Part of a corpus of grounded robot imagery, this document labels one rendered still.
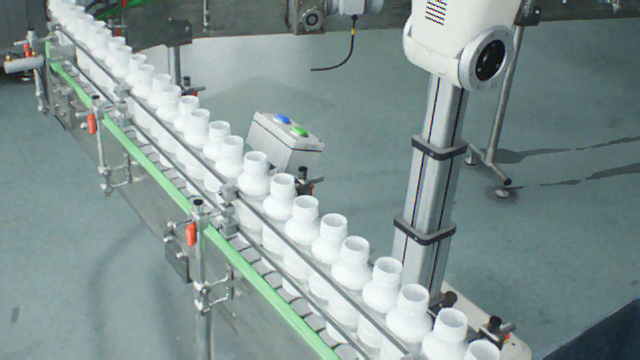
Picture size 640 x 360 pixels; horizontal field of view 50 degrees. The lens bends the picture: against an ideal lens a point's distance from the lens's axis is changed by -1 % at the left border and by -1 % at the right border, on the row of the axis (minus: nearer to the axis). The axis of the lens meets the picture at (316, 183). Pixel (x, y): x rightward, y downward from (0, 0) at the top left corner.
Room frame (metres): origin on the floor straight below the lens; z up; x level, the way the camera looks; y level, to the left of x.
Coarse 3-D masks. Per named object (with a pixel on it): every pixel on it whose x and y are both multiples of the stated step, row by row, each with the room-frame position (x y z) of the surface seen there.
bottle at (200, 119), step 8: (192, 112) 1.12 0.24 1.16; (200, 112) 1.13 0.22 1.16; (208, 112) 1.12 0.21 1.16; (192, 120) 1.10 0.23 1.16; (200, 120) 1.10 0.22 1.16; (208, 120) 1.11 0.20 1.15; (192, 128) 1.10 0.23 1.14; (200, 128) 1.10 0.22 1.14; (208, 128) 1.11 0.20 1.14; (184, 136) 1.10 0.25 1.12; (192, 136) 1.09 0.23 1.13; (200, 136) 1.09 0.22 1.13; (208, 136) 1.10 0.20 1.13; (192, 144) 1.09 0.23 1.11; (200, 144) 1.09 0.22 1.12; (200, 152) 1.09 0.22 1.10; (192, 160) 1.09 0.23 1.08; (192, 168) 1.09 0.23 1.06; (200, 168) 1.09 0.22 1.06; (192, 176) 1.09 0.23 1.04; (200, 176) 1.09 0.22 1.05; (200, 184) 1.08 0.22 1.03; (192, 192) 1.09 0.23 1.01
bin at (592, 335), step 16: (624, 304) 0.92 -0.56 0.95; (608, 320) 0.89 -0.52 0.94; (624, 320) 0.94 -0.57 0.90; (576, 336) 0.83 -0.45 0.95; (592, 336) 0.87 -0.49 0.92; (608, 336) 0.91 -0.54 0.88; (624, 336) 0.94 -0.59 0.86; (544, 352) 0.79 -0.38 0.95; (560, 352) 0.81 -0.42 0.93; (576, 352) 0.85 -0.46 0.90; (592, 352) 0.89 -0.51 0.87; (608, 352) 0.93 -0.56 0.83; (624, 352) 0.93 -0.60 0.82
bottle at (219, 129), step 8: (216, 128) 1.09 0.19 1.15; (224, 128) 1.09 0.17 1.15; (216, 136) 1.06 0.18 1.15; (224, 136) 1.06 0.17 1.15; (208, 144) 1.06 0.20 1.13; (216, 144) 1.05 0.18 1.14; (208, 152) 1.05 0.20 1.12; (216, 152) 1.05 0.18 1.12; (208, 160) 1.05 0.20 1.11; (216, 160) 1.04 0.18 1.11; (208, 176) 1.05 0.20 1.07; (208, 184) 1.05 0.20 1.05; (208, 192) 1.05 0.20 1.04
